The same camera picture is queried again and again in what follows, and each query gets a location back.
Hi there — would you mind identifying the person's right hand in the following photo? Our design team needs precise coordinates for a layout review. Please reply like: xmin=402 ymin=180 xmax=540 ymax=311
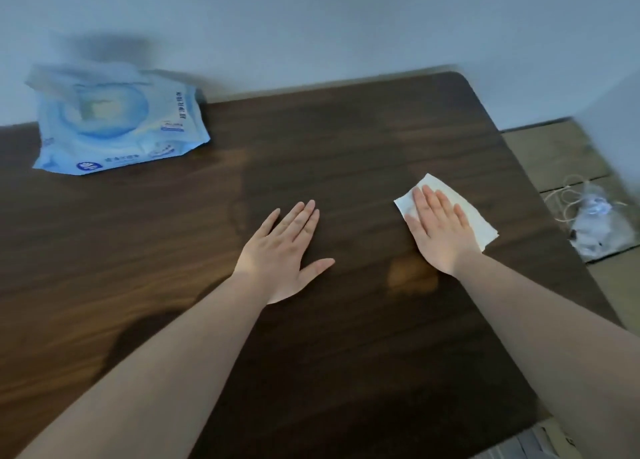
xmin=403 ymin=185 xmax=484 ymax=278

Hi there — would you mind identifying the person's left hand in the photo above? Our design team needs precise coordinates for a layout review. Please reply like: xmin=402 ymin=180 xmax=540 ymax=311
xmin=232 ymin=200 xmax=336 ymax=306

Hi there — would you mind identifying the white wet wipe sheet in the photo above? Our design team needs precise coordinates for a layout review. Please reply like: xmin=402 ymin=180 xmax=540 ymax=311
xmin=393 ymin=173 xmax=499 ymax=253

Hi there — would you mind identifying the person's right forearm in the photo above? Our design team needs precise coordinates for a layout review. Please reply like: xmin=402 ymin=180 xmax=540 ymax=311
xmin=452 ymin=251 xmax=640 ymax=459

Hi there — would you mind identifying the person's left forearm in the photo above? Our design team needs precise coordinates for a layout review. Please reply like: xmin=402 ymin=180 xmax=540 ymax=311
xmin=15 ymin=273 xmax=271 ymax=459

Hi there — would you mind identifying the clear plastic bag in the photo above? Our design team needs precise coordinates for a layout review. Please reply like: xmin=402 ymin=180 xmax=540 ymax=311
xmin=568 ymin=183 xmax=640 ymax=264

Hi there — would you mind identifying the blue wet wipes pack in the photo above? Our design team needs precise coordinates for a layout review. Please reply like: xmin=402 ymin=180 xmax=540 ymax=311
xmin=25 ymin=63 xmax=211 ymax=176

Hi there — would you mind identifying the white cable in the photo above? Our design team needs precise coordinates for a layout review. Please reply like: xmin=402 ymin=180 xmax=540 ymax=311
xmin=543 ymin=174 xmax=629 ymax=225

